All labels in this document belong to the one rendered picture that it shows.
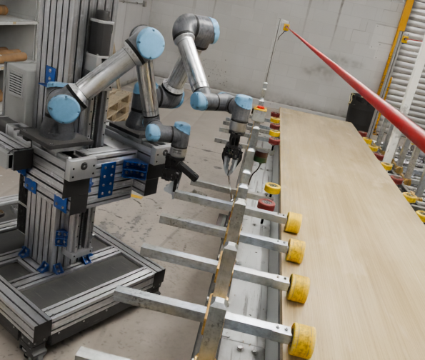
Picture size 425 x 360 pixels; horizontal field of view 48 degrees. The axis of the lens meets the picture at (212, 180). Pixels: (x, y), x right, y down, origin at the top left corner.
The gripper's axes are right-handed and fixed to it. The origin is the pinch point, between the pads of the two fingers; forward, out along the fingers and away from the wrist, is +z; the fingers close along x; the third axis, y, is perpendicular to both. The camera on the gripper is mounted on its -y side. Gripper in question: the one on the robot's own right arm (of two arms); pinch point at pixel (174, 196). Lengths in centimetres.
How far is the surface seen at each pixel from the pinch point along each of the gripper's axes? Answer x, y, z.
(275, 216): 27, -45, -13
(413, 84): -135, -126, -63
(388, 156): -135, -126, -12
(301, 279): 76, -53, -15
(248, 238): 51, -36, -12
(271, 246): 51, -44, -12
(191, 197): 26.5, -10.4, -12.5
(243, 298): 38, -40, 21
